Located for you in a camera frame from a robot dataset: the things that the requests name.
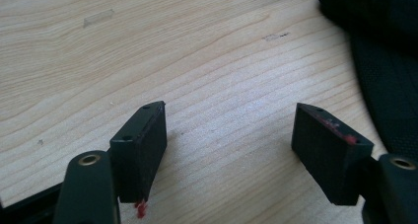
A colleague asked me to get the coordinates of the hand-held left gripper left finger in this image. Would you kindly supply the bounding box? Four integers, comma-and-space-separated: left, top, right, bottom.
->
108, 100, 168, 219

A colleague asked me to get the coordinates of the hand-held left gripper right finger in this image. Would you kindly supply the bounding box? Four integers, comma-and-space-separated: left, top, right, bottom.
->
291, 102, 375, 206

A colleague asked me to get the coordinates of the black fabric bag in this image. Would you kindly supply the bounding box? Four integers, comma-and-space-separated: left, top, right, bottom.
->
317, 0, 418, 160

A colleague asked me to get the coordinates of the clear tape strip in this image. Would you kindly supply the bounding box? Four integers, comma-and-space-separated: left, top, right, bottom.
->
82, 8, 115, 29

